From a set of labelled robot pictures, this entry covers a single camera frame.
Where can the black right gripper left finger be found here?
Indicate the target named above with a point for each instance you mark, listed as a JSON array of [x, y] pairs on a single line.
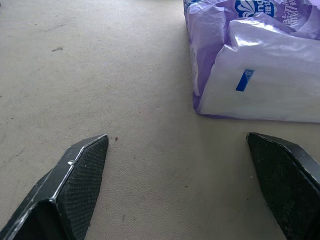
[[75, 190]]

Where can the purple tissue pack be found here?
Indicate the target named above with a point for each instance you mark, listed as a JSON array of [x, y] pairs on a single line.
[[252, 62]]

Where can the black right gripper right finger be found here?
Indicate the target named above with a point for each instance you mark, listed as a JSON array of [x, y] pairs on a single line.
[[287, 185]]

